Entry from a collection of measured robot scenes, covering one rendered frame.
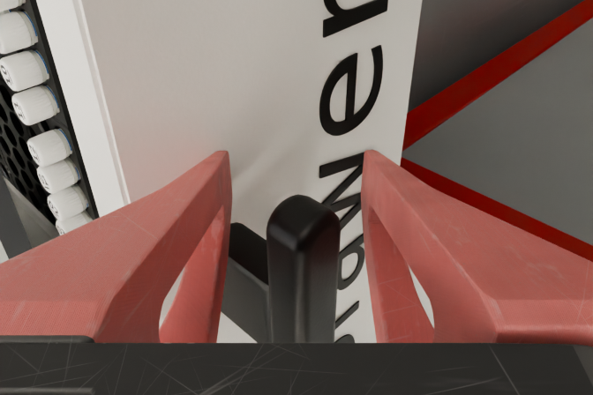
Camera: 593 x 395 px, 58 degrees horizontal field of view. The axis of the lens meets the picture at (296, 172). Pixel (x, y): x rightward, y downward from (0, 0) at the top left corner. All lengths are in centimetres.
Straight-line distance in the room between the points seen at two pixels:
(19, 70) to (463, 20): 43
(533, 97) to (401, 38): 34
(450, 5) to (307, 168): 38
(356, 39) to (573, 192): 27
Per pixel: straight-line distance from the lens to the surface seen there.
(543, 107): 49
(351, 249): 20
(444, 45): 53
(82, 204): 25
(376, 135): 18
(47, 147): 23
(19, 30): 21
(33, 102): 22
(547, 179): 40
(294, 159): 15
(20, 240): 29
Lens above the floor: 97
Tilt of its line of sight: 36 degrees down
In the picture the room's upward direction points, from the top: 122 degrees counter-clockwise
